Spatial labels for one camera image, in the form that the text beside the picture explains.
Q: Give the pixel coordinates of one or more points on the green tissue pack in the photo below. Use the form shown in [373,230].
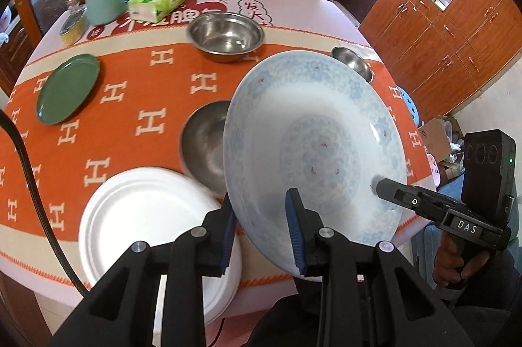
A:
[151,11]

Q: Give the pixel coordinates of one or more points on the cardboard box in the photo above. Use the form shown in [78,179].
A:
[442,136]

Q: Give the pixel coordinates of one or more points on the wooden cabinet wall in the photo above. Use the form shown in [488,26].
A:
[442,52]

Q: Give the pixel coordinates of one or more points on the mint green canister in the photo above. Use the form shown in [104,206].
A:
[104,11]

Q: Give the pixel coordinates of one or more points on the white paper plate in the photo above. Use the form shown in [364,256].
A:
[147,204]

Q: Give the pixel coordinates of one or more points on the right hand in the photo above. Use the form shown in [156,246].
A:
[450,267]

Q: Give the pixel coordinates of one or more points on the small steel bowl brown outside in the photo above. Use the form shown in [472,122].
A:
[353,61]

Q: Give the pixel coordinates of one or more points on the steel bowl pink outside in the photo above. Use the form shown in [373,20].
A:
[201,147]

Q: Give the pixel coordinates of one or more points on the green round plate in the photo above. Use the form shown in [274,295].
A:
[67,87]

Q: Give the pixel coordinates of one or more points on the blue patterned ceramic plate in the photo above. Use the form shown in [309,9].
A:
[301,119]

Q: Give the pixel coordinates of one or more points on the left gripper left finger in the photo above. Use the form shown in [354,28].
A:
[220,225]

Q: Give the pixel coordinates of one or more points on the yellow foil bowl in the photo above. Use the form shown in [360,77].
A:
[74,26]

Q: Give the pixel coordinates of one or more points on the pink printed tablecloth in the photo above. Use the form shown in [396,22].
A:
[315,16]

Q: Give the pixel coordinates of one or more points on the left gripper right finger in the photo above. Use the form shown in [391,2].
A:
[303,225]

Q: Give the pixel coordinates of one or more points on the blue plastic stool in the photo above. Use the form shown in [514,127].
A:
[410,105]

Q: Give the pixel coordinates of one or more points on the wide steel bowl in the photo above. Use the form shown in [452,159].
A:
[225,37]

